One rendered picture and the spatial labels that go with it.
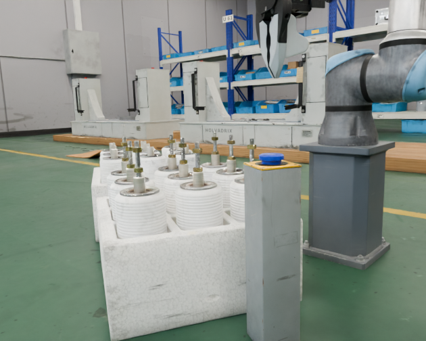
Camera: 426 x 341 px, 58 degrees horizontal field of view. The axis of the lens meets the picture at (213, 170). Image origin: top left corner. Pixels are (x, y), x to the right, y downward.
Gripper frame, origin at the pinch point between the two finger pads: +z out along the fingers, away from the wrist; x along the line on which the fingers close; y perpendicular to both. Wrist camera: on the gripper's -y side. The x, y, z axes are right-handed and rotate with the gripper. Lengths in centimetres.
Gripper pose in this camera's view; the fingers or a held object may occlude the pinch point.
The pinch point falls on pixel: (271, 70)
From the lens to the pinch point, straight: 62.0
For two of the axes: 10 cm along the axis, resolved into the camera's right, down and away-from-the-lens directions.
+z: 0.3, 9.8, 1.7
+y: 9.5, -0.9, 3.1
